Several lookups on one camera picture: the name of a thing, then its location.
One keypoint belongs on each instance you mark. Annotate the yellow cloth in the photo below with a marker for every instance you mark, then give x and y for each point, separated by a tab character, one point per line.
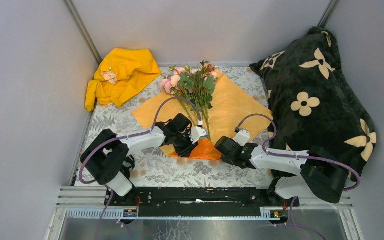
122	75

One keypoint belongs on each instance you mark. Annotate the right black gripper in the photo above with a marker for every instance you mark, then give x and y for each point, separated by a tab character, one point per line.
226	159

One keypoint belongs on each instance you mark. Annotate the orange wrapping paper sheet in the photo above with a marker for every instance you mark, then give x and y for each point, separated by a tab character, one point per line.
230	105

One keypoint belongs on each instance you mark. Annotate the pink fake flower bunch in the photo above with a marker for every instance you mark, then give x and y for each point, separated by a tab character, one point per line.
198	85

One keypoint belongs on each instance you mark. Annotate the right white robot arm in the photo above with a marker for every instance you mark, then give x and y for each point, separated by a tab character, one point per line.
310	175

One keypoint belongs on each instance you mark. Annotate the pink fake flower stem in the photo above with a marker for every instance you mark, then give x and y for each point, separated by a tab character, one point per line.
168	84

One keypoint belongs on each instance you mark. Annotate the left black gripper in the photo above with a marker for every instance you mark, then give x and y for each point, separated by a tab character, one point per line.
186	151

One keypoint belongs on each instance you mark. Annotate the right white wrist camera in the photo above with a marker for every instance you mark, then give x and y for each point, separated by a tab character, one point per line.
242	136

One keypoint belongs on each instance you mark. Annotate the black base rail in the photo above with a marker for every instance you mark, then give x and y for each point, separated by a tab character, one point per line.
235	202

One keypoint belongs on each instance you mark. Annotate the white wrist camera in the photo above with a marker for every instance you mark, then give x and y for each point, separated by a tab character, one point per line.
198	132
242	136

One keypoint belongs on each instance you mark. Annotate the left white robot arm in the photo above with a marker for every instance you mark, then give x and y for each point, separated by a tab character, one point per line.
109	159

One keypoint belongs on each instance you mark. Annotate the black floral plush blanket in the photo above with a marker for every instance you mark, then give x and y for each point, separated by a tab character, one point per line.
313	106

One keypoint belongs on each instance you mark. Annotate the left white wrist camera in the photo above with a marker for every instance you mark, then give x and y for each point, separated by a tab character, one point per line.
198	132

